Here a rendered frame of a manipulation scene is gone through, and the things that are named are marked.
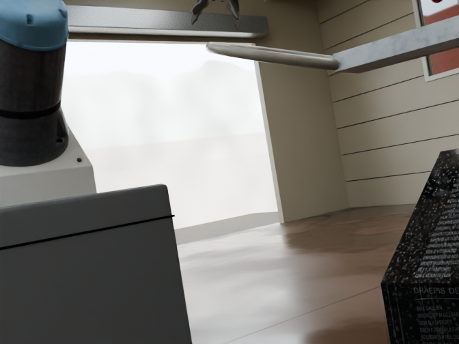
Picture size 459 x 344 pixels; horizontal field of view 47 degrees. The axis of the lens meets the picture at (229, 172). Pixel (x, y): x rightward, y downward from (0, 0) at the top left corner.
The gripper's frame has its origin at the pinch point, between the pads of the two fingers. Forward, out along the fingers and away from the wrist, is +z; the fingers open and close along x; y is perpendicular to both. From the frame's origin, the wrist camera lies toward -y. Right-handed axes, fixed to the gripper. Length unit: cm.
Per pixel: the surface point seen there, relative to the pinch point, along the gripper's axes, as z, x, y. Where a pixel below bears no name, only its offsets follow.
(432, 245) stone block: 35, 65, 63
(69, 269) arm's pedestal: 39, 7, 96
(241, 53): 5.8, 14.4, 23.2
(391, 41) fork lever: -2, 52, 25
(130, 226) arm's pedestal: 34, 13, 87
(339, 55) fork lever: 3.2, 39.9, 17.7
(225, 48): 5.0, 9.0, 20.1
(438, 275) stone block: 38, 66, 70
